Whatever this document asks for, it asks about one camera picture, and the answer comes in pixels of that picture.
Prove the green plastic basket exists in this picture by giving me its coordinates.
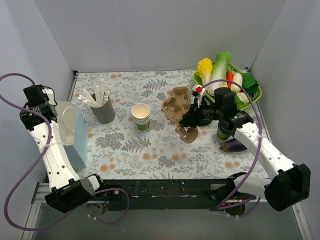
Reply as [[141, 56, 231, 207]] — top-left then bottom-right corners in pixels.
[[192, 62, 263, 111]]

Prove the floral patterned table mat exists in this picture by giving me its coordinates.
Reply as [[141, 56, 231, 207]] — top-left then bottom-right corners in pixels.
[[48, 69, 281, 180]]

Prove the white toy radish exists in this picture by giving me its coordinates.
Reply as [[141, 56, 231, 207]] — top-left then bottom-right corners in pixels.
[[230, 72, 243, 93]]

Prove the brown pulp cup carrier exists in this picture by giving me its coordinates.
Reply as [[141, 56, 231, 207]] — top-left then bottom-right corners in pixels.
[[171, 86, 191, 105]]

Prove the single brown pulp carrier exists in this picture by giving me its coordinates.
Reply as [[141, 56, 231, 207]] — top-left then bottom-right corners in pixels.
[[161, 96, 199, 144]]

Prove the stack of paper cups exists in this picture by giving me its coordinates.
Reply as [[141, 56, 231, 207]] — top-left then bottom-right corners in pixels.
[[131, 103, 151, 131]]

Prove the yellow toy cabbage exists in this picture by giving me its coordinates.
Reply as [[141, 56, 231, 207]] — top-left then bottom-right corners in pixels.
[[197, 58, 213, 85]]

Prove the orange toy carrot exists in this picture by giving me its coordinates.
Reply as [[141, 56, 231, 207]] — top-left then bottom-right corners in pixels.
[[226, 72, 234, 88]]

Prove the grey straw holder cup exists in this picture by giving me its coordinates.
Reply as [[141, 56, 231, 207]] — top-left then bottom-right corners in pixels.
[[90, 97, 116, 124]]

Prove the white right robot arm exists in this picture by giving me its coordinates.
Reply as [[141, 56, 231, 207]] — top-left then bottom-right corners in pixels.
[[179, 85, 311, 212]]

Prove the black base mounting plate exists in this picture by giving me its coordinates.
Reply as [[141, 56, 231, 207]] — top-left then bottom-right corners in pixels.
[[88, 177, 235, 211]]

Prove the small green toy cabbage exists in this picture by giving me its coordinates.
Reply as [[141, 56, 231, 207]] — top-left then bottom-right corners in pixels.
[[235, 92, 250, 106]]

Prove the white paper carry bag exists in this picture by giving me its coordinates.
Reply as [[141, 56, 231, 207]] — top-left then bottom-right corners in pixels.
[[55, 101, 88, 169]]

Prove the green toy napa cabbage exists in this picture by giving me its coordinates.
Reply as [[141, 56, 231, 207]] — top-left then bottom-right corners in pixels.
[[207, 51, 232, 96]]

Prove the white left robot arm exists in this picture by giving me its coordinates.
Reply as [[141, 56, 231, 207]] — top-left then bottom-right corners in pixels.
[[19, 84, 107, 213]]

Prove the green toy leafy vegetable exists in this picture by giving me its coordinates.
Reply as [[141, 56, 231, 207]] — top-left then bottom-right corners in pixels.
[[235, 72, 259, 109]]

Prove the purple toy eggplant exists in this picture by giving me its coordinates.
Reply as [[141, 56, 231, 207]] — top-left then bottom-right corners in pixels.
[[219, 138, 247, 153]]

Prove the green paper coffee cup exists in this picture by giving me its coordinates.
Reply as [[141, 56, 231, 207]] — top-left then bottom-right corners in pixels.
[[216, 123, 231, 140]]

